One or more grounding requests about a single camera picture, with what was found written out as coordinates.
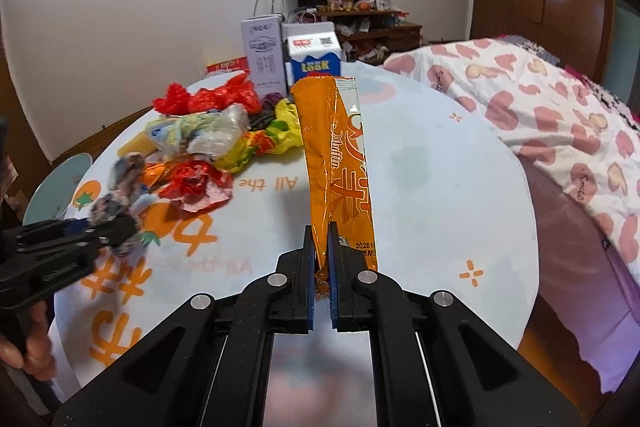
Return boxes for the light blue trash bin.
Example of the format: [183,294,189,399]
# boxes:
[22,153,93,225]

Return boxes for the purple bed sheet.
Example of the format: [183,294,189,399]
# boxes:
[520,157,640,395]

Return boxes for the dark patterned wrapper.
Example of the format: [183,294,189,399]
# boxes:
[87,154,161,258]

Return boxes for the clear crumpled plastic bag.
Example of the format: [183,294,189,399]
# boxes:
[192,104,251,158]

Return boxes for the wooden television cabinet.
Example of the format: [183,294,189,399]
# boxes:
[295,0,424,66]

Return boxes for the yellow stick packet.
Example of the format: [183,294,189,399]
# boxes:
[117,132,156,158]

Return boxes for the person's left hand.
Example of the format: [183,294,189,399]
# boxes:
[0,302,57,381]

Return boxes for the yellow plastic wrapper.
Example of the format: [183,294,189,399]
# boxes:
[272,99,306,155]

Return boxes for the blue white milk carton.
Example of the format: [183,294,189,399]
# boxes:
[281,22,344,96]

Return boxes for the red plastic bag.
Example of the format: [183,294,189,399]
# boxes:
[187,72,263,115]

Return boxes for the black foam net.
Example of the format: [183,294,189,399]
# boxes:
[247,109,281,132]

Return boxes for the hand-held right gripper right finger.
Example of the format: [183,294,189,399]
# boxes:
[327,222,583,427]

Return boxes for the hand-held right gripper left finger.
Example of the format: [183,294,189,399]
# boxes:
[52,224,317,427]

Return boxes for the long orange snack wrapper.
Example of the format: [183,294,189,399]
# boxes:
[291,76,378,295]

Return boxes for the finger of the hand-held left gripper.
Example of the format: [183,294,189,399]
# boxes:
[14,215,141,309]
[14,217,95,254]

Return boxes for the pink heart print blanket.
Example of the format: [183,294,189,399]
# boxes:
[382,34,640,278]

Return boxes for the pale printed wrapper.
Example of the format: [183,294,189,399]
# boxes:
[145,114,201,152]

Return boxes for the grey-white tall carton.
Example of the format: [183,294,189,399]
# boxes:
[240,13,289,96]

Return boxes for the white printed tablecloth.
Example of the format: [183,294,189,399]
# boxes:
[52,61,541,408]

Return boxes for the yellow red green wrapper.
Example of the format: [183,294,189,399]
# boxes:
[215,127,281,175]

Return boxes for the red crumpled wrapper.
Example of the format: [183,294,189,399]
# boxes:
[160,159,236,212]

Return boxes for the small orange wrapper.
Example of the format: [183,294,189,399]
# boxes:
[142,162,173,188]

